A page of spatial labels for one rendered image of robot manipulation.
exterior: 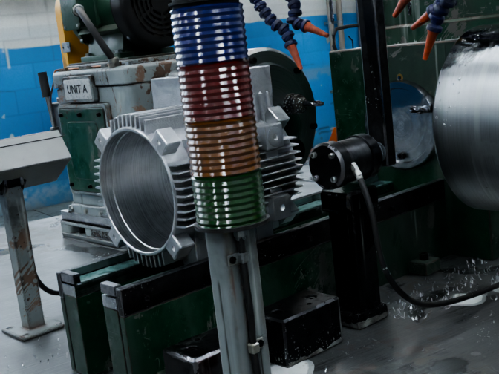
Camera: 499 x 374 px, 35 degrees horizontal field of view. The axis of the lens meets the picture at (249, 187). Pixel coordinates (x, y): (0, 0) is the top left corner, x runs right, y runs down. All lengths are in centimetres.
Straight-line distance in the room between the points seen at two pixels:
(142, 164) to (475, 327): 47
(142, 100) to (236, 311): 87
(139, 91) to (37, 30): 542
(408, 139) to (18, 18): 573
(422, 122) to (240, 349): 71
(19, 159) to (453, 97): 59
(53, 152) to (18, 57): 567
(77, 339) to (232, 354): 35
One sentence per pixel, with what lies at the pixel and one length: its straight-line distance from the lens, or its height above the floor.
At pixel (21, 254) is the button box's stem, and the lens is 118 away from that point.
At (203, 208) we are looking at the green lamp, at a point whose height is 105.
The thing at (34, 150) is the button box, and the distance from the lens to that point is 117.
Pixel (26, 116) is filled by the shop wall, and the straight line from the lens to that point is 684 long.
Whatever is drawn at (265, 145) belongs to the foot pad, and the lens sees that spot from 98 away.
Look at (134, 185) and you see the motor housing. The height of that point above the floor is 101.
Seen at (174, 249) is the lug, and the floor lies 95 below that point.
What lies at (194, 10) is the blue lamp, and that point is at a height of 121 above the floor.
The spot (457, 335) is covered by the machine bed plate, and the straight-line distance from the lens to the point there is 102.
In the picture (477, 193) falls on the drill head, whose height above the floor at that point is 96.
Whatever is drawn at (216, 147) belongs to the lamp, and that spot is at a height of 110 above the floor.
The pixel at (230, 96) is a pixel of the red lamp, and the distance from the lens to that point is 63.
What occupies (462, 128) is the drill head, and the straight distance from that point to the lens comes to 101.
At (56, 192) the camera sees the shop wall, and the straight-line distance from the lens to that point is 696.
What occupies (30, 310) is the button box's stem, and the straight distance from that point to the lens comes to 120.
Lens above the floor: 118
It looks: 10 degrees down
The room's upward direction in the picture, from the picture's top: 7 degrees counter-clockwise
